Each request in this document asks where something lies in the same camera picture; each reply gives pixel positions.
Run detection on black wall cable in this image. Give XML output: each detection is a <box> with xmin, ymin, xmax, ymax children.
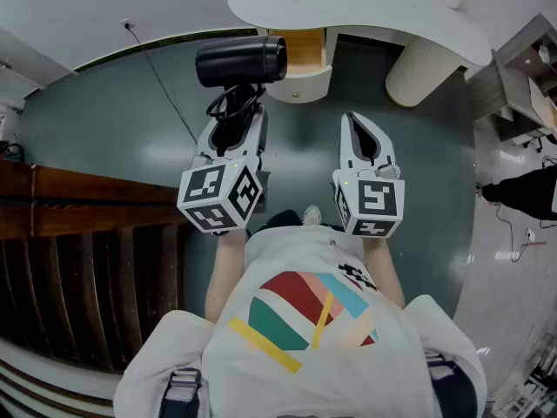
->
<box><xmin>124</xmin><ymin>23</ymin><xmax>199</xmax><ymax>145</ymax></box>

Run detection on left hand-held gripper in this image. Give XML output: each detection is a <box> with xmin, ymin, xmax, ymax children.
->
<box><xmin>177</xmin><ymin>102</ymin><xmax>272</xmax><ymax>235</ymax></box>

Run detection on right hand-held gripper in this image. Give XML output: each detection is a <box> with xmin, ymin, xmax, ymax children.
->
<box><xmin>332</xmin><ymin>111</ymin><xmax>406</xmax><ymax>239</ymax></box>

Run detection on grey wooden shelf unit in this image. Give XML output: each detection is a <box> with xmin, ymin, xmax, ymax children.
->
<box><xmin>467</xmin><ymin>13</ymin><xmax>557</xmax><ymax>148</ymax></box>

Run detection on white striped bedding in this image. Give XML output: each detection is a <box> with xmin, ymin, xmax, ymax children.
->
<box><xmin>0</xmin><ymin>336</ymin><xmax>128</xmax><ymax>418</ymax></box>

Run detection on person's right forearm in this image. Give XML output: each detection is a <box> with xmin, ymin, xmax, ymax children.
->
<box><xmin>362</xmin><ymin>233</ymin><xmax>407</xmax><ymax>309</ymax></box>

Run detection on person's white shoe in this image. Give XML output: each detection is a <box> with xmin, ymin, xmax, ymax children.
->
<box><xmin>302</xmin><ymin>205</ymin><xmax>324</xmax><ymax>227</ymax></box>

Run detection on person's white printed t-shirt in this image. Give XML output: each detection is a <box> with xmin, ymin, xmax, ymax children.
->
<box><xmin>112</xmin><ymin>224</ymin><xmax>489</xmax><ymax>418</ymax></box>

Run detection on black hair dryer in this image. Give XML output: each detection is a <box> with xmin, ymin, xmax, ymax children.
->
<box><xmin>194</xmin><ymin>35</ymin><xmax>289</xmax><ymax>156</ymax></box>

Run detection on dark backpack strap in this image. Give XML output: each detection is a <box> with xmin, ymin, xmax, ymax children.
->
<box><xmin>424</xmin><ymin>351</ymin><xmax>480</xmax><ymax>418</ymax></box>
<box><xmin>158</xmin><ymin>367</ymin><xmax>204</xmax><ymax>418</ymax></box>

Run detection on dark wooden bench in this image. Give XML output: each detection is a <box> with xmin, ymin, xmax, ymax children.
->
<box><xmin>0</xmin><ymin>158</ymin><xmax>198</xmax><ymax>374</ymax></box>

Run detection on black floor cable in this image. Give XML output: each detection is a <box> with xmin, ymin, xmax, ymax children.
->
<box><xmin>494</xmin><ymin>201</ymin><xmax>534</xmax><ymax>264</ymax></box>

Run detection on person's black trousers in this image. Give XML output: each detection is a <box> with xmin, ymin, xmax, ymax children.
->
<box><xmin>248</xmin><ymin>208</ymin><xmax>306</xmax><ymax>239</ymax></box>

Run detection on person's left forearm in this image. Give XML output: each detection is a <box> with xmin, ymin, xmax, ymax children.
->
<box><xmin>204</xmin><ymin>231</ymin><xmax>250</xmax><ymax>324</ymax></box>

